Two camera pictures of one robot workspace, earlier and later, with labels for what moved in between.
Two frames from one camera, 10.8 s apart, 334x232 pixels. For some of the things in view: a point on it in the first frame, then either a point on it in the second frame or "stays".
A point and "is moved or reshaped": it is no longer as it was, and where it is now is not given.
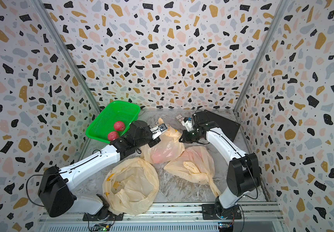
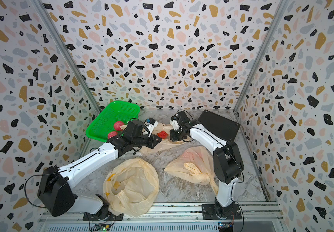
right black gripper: x=185 y=135 to x=172 y=137
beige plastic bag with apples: x=130 y=186 stays
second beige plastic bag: x=196 y=165 stays
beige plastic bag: x=171 y=147 is moved or reshaped
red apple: x=112 y=136 stays
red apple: x=119 y=125 stays
